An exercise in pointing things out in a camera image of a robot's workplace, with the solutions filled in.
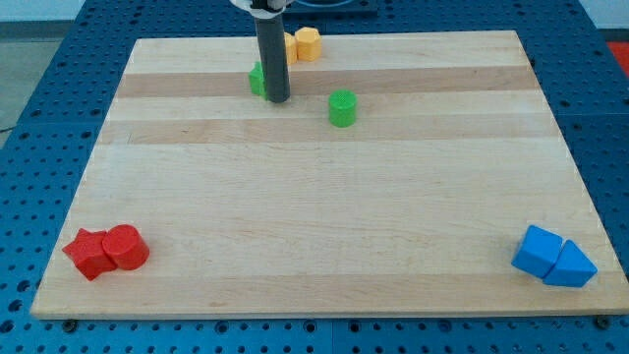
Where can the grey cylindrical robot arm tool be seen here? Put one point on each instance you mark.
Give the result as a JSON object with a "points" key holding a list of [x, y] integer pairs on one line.
{"points": [[267, 15]]}

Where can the green cylinder block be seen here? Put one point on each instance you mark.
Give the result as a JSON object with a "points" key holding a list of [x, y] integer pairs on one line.
{"points": [[342, 108]]}

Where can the light wooden board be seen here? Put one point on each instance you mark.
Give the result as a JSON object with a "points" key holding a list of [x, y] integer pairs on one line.
{"points": [[252, 209]]}

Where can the green star block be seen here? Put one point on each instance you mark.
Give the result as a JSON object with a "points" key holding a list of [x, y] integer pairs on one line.
{"points": [[256, 81]]}

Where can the yellow block behind tool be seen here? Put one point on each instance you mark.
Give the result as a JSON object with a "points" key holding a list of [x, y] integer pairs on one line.
{"points": [[291, 48]]}

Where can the yellow hexagon block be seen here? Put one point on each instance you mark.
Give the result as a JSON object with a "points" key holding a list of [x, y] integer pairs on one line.
{"points": [[309, 45]]}

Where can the red cylinder block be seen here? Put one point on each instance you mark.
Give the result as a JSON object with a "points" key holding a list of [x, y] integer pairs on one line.
{"points": [[125, 246]]}

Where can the blue cube block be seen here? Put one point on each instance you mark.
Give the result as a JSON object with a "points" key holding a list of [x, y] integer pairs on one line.
{"points": [[537, 251]]}

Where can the red star block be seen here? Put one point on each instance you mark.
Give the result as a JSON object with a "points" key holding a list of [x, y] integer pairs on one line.
{"points": [[87, 254]]}

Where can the blue triangle block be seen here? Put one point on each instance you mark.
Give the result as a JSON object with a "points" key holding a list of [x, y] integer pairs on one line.
{"points": [[573, 268]]}

